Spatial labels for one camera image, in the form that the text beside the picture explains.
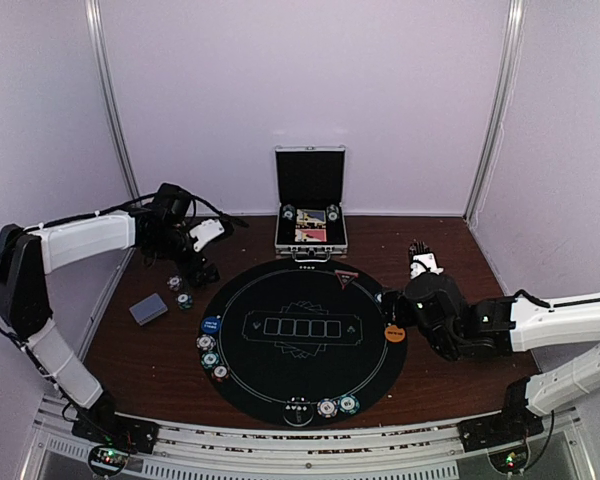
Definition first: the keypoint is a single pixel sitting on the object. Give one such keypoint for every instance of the green blue chip stack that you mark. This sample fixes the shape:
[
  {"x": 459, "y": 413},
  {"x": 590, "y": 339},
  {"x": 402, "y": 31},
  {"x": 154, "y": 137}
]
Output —
[{"x": 184, "y": 301}]

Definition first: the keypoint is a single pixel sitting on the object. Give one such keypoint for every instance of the blue white chips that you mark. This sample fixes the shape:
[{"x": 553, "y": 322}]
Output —
[
  {"x": 205, "y": 343},
  {"x": 327, "y": 408}
]

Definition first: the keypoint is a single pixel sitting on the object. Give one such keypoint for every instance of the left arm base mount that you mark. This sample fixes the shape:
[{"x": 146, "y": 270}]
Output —
[{"x": 100, "y": 423}]

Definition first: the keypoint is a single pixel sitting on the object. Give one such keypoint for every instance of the blue white 10 chip stack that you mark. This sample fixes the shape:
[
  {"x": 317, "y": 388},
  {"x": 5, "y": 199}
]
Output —
[{"x": 175, "y": 283}]

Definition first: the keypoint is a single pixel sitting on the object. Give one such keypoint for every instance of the blue card box in case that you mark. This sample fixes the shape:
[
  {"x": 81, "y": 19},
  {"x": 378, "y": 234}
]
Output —
[{"x": 310, "y": 218}]

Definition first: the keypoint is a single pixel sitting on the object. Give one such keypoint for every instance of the orange big blind button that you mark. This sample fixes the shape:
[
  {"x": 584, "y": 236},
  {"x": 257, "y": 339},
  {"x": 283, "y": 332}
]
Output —
[{"x": 395, "y": 334}]

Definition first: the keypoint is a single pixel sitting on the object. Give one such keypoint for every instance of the green chips front seat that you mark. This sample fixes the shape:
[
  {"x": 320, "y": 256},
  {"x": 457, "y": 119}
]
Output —
[{"x": 348, "y": 404}]

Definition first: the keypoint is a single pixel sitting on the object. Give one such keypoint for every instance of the blue small blind button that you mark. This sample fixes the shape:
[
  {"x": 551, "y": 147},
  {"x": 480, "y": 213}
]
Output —
[{"x": 211, "y": 325}]

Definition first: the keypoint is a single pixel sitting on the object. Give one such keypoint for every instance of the grey blue card deck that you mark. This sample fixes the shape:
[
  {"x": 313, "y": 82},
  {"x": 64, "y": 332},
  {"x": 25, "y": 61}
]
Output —
[{"x": 148, "y": 309}]

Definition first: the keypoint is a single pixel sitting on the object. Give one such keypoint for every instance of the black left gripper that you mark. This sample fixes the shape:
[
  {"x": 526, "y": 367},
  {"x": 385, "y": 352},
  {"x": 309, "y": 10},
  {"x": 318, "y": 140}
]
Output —
[{"x": 199, "y": 279}]

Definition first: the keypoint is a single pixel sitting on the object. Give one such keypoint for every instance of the blue white chips front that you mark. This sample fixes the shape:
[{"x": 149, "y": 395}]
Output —
[{"x": 327, "y": 408}]

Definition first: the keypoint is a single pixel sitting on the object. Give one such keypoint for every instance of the red black triangle marker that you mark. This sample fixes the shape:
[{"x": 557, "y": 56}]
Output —
[{"x": 345, "y": 277}]

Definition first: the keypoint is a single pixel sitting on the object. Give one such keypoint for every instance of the left chip stack in case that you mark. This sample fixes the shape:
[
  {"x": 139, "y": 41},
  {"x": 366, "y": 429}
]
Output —
[{"x": 288, "y": 212}]

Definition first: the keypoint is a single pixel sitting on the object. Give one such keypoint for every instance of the right chip stack in case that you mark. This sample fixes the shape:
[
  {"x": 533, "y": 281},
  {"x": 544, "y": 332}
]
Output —
[{"x": 333, "y": 213}]

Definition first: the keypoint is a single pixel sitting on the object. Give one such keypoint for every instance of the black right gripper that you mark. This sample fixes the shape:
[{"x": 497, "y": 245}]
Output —
[{"x": 402, "y": 317}]

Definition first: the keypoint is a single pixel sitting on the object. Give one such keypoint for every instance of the aluminium poker case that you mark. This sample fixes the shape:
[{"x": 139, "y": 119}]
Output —
[{"x": 310, "y": 177}]

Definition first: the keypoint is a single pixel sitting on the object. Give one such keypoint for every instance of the aluminium front rail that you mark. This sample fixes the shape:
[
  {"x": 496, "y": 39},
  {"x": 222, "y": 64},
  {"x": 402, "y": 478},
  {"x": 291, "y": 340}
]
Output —
[{"x": 431, "y": 450}]

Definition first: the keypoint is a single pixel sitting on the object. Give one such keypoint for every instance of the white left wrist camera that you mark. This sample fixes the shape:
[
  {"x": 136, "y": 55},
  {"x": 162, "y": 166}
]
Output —
[{"x": 205, "y": 232}]

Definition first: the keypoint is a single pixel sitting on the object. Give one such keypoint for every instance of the clear round dealer button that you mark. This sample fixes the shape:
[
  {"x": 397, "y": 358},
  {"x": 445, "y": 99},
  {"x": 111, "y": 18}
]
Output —
[{"x": 298, "y": 412}]

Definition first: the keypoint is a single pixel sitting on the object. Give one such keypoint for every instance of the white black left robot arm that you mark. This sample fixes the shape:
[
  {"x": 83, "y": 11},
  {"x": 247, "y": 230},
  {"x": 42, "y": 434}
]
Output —
[{"x": 170, "y": 224}]

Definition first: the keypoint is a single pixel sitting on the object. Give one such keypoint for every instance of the chip stack in case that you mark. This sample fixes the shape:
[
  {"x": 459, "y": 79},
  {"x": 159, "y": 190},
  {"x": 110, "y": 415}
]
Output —
[
  {"x": 288, "y": 212},
  {"x": 333, "y": 213}
]

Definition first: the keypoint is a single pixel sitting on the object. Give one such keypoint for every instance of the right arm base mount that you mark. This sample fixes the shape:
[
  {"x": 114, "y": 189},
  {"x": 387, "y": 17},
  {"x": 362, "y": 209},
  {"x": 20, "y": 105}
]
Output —
[{"x": 514, "y": 422}]

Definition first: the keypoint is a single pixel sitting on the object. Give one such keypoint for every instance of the round black poker mat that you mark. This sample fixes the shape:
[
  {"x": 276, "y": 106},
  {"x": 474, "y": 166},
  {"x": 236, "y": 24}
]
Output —
[{"x": 289, "y": 329}]

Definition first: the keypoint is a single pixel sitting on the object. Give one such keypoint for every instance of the red card box in case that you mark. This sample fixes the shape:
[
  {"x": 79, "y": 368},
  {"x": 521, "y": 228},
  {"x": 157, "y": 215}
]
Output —
[{"x": 310, "y": 236}]

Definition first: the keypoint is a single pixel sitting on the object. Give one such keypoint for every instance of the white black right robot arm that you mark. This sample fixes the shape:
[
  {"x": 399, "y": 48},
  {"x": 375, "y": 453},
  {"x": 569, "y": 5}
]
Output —
[{"x": 498, "y": 327}]

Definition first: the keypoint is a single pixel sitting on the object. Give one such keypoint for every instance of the orange chips seat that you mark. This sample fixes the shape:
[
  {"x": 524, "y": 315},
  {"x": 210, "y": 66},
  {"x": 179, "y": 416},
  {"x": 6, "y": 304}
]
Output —
[{"x": 220, "y": 373}]

